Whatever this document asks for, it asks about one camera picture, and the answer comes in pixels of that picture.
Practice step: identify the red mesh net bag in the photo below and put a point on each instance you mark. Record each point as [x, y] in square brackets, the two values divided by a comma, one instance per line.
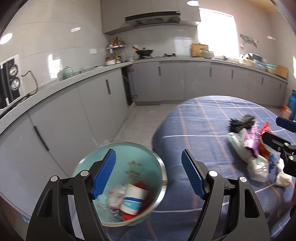
[146, 203]

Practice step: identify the white paper cup blue band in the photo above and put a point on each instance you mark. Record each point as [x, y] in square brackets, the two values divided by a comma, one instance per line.
[134, 197]

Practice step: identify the blue gas cylinder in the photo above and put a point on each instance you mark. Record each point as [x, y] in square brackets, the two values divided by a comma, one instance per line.
[292, 100]

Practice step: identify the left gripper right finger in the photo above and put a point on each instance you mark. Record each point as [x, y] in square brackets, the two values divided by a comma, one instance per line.
[245, 218]

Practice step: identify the microwave oven with dials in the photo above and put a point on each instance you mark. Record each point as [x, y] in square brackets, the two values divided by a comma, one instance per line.
[11, 81]

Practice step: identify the black range hood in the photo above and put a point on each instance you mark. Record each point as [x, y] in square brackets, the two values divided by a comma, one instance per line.
[154, 18]

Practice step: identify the grey lower kitchen cabinets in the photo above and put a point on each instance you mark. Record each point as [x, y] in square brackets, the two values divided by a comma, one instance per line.
[53, 130]

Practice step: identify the wooden cutting board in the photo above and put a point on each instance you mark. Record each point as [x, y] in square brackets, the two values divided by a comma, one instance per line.
[196, 49]

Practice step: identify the clear green printed plastic bag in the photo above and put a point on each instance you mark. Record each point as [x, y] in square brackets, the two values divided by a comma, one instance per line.
[257, 167]

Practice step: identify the black wok on stove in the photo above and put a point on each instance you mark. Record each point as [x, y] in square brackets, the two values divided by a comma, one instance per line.
[143, 53]

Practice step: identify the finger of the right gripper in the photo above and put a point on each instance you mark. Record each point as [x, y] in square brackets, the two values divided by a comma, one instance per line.
[273, 141]
[286, 124]

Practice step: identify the spice rack with bottles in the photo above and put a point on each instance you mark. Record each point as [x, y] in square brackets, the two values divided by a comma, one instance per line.
[114, 51]

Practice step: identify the white red plastic bucket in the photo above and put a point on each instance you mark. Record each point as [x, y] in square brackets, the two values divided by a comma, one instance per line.
[286, 112]

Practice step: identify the green ceramic kettle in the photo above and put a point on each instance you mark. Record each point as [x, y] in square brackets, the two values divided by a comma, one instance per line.
[67, 72]

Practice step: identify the teal metal trash bin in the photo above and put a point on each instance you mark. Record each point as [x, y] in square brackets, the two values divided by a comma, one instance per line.
[134, 163]

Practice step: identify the purple snack wrapper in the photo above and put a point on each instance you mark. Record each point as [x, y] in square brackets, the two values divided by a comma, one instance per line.
[251, 141]

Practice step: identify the metal pot on counter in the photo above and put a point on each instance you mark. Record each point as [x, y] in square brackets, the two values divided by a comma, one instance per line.
[205, 53]

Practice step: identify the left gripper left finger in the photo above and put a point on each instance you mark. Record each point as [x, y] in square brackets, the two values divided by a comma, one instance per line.
[51, 219]

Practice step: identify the blue plaid tablecloth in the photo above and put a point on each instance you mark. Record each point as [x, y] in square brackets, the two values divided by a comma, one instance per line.
[201, 126]

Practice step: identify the black scouring pad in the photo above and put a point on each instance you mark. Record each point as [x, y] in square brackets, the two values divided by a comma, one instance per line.
[246, 122]

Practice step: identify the grey plastic wrapper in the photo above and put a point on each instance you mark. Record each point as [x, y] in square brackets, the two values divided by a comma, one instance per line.
[115, 199]

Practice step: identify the grey upper wall cabinets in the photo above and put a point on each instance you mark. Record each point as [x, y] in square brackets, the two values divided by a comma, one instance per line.
[114, 13]

